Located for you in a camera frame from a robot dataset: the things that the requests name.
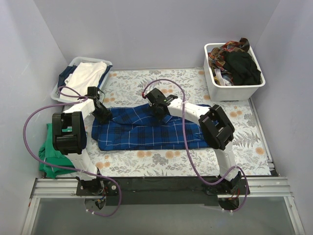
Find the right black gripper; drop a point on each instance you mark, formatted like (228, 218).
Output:
(158, 110)

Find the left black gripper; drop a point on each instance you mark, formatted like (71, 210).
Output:
(103, 115)

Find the blue plaid long sleeve shirt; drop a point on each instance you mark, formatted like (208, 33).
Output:
(135, 128)

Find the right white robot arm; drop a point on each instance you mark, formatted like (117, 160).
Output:
(216, 128)

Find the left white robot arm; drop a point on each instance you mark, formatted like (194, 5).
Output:
(70, 138)

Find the floral patterned table mat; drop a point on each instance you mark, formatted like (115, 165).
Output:
(124, 88)

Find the folded white shirt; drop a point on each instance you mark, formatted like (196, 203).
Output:
(85, 75)

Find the folded navy shirt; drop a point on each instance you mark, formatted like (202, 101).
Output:
(70, 69)

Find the white plastic bin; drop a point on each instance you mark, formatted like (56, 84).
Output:
(228, 93)

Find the folded green shirt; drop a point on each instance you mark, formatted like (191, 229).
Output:
(48, 154)

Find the white crumpled garment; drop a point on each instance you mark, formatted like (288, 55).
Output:
(222, 80)

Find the brown plaid crumpled shirt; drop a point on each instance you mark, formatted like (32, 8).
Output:
(216, 58)

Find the black crumpled shirt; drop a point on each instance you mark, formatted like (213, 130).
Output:
(242, 68)

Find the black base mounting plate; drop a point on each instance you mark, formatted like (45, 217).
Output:
(161, 190)

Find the aluminium rail frame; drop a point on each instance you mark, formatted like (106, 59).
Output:
(269, 209)

